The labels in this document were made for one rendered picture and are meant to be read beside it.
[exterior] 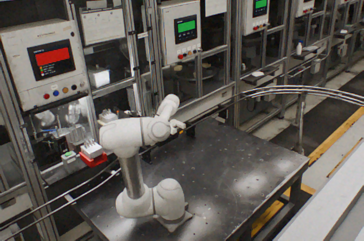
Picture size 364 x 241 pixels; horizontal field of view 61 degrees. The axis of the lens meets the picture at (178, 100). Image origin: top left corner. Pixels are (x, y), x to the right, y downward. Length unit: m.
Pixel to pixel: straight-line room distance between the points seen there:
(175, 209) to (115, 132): 0.71
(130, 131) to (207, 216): 0.89
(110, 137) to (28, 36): 0.83
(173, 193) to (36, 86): 1.02
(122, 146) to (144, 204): 0.53
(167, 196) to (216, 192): 0.48
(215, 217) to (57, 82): 1.28
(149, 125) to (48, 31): 0.92
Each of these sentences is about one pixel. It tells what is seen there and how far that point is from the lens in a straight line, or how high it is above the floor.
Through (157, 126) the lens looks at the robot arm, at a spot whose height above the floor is 1.48.
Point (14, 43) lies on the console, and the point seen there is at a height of 1.77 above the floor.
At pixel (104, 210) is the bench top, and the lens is 2.17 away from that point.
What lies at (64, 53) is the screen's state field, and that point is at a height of 1.65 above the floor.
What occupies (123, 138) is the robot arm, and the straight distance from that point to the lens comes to 1.37.
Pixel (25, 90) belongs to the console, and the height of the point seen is 1.49.
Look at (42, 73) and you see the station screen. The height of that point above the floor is 1.57.
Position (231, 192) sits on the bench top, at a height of 0.68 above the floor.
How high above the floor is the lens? 2.15
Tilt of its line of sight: 25 degrees down
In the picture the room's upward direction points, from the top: 4 degrees counter-clockwise
